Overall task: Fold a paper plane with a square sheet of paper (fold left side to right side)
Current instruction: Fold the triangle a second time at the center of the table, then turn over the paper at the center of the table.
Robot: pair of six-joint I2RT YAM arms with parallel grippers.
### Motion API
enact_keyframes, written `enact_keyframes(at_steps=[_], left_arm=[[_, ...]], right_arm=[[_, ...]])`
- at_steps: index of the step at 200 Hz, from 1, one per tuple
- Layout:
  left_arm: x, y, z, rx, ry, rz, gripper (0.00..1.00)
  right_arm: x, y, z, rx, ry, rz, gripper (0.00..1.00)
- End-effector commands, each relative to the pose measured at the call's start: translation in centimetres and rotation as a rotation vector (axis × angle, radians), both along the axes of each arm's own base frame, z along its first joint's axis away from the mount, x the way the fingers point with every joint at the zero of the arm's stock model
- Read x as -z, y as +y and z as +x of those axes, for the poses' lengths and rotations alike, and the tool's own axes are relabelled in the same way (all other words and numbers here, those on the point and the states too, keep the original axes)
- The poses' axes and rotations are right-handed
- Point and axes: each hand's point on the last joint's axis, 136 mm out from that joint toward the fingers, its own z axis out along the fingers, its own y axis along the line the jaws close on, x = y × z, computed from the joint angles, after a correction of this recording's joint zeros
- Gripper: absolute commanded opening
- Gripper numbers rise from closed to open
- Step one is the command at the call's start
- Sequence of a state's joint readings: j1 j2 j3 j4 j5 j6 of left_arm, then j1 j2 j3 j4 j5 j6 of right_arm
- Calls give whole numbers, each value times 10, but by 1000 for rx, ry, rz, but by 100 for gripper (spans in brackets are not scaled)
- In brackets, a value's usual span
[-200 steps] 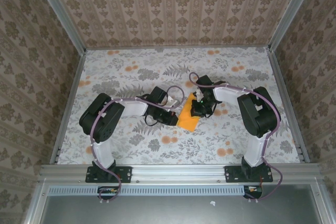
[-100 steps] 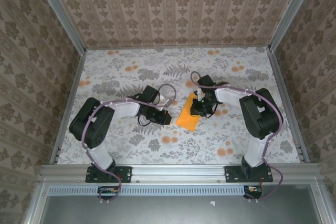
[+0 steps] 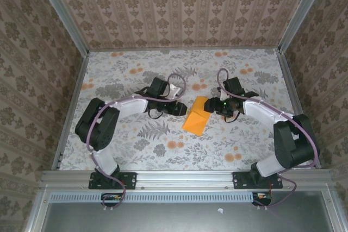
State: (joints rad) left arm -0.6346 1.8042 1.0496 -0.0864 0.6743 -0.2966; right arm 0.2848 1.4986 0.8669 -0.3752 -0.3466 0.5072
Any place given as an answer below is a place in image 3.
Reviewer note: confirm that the orange cloth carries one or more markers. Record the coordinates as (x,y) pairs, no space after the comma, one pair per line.
(195,123)

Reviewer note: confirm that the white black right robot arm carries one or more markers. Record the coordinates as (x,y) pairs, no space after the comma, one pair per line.
(261,109)

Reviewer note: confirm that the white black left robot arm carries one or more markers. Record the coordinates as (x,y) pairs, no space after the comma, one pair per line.
(130,105)

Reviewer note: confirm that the floral patterned table cover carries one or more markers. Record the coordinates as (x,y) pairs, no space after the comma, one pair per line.
(174,156)

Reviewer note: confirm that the small white scrap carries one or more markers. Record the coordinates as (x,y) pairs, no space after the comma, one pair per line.
(220,210)

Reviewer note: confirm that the grey metal panel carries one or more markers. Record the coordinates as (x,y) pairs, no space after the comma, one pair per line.
(174,218)

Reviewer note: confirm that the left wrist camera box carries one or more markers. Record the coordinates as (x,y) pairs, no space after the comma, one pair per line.
(159,86)

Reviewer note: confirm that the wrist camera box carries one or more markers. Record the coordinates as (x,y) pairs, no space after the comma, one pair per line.
(232,86)
(159,86)

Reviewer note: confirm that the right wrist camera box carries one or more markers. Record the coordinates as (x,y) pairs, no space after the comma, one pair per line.
(232,86)

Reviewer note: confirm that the aluminium mounting rail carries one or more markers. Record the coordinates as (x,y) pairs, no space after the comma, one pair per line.
(185,179)

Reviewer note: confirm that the aluminium side rail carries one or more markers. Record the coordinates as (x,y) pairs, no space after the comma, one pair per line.
(291,85)
(78,85)

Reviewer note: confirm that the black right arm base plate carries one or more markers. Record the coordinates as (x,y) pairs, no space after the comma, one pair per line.
(240,181)

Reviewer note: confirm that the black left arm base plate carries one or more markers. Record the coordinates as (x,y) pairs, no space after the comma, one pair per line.
(127,181)

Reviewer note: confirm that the aluminium corner post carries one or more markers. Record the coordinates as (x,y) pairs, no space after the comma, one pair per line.
(65,12)
(301,12)

